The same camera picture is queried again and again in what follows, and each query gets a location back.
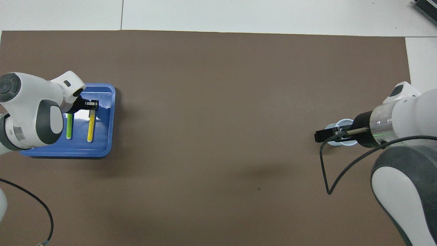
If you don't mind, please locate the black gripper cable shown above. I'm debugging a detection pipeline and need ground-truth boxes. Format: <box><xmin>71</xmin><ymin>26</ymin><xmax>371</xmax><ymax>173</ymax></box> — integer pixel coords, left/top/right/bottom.
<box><xmin>0</xmin><ymin>178</ymin><xmax>54</xmax><ymax>246</ymax></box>
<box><xmin>320</xmin><ymin>127</ymin><xmax>437</xmax><ymax>195</ymax></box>

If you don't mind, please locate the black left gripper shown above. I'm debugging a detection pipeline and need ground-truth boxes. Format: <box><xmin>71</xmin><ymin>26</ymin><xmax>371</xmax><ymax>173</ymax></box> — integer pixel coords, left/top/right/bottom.
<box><xmin>67</xmin><ymin>97</ymin><xmax>100</xmax><ymax>114</ymax></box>

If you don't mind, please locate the blue plastic tray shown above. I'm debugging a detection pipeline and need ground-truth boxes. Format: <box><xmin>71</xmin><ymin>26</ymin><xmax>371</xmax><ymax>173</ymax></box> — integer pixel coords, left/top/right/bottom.
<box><xmin>20</xmin><ymin>83</ymin><xmax>116</xmax><ymax>158</ymax></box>

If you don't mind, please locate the brown table mat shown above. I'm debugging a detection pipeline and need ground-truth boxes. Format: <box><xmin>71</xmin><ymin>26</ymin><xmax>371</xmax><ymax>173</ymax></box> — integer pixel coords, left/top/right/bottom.
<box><xmin>0</xmin><ymin>30</ymin><xmax>430</xmax><ymax>246</ymax></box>

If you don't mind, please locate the yellow highlighter pen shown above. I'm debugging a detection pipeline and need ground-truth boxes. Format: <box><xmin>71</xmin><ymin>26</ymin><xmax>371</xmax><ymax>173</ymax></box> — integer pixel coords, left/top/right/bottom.
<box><xmin>87</xmin><ymin>109</ymin><xmax>96</xmax><ymax>143</ymax></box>

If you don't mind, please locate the clear plastic cup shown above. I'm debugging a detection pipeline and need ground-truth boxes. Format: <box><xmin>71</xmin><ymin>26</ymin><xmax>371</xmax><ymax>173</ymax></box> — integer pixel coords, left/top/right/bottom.
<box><xmin>324</xmin><ymin>119</ymin><xmax>357</xmax><ymax>147</ymax></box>

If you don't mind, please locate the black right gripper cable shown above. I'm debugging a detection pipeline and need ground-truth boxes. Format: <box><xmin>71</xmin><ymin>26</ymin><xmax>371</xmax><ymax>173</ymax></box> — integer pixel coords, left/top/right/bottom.
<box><xmin>320</xmin><ymin>127</ymin><xmax>437</xmax><ymax>195</ymax></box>

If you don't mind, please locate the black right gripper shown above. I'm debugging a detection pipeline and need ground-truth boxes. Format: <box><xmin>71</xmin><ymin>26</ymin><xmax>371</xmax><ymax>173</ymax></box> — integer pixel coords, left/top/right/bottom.
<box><xmin>314</xmin><ymin>111</ymin><xmax>375</xmax><ymax>148</ymax></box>

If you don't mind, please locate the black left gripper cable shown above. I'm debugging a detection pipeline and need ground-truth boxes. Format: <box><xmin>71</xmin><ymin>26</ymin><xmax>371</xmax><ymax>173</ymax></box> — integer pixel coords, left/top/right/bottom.
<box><xmin>0</xmin><ymin>178</ymin><xmax>54</xmax><ymax>246</ymax></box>

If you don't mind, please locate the green highlighter pen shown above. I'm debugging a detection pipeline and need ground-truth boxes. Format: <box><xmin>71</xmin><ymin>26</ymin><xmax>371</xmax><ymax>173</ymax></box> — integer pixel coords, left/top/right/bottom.
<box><xmin>66</xmin><ymin>113</ymin><xmax>74</xmax><ymax>140</ymax></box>

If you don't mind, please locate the grey ribbed device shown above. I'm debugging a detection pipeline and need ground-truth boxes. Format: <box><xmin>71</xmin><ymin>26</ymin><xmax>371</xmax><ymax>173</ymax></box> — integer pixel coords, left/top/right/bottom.
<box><xmin>412</xmin><ymin>0</ymin><xmax>437</xmax><ymax>18</ymax></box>

